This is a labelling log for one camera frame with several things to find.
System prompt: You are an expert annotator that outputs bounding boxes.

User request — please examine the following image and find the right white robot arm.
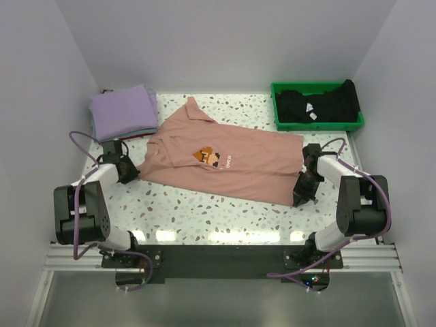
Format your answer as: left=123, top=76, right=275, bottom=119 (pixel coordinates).
left=293, top=144, right=392, bottom=268

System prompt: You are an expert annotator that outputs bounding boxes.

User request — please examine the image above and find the folded dark red t shirt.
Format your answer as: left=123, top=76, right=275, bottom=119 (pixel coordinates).
left=119, top=134, right=153, bottom=141

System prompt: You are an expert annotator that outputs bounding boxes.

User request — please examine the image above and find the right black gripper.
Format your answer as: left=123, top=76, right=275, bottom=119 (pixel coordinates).
left=292, top=171, right=324, bottom=206

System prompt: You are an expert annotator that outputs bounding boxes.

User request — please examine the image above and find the black t shirt in bin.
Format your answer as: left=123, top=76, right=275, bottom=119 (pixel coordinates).
left=275, top=79, right=360, bottom=123

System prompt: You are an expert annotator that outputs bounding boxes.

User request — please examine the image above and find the green plastic bin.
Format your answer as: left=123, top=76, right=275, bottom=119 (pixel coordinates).
left=270, top=81, right=364, bottom=131

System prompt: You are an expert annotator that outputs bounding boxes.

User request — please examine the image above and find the pink printed t shirt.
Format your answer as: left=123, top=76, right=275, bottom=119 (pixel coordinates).
left=138, top=97, right=304, bottom=206

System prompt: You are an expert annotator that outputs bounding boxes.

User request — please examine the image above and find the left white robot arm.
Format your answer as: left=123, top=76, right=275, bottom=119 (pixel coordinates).
left=53, top=140, right=141, bottom=267

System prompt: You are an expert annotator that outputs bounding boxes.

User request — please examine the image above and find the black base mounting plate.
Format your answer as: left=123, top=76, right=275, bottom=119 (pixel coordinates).
left=99, top=245, right=325, bottom=286

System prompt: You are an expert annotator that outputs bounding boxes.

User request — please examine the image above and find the aluminium frame rail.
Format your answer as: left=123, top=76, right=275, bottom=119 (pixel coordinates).
left=43, top=243, right=403, bottom=273

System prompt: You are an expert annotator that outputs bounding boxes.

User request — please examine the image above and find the folded purple t shirt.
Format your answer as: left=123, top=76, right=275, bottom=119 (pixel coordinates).
left=90, top=84, right=159, bottom=141

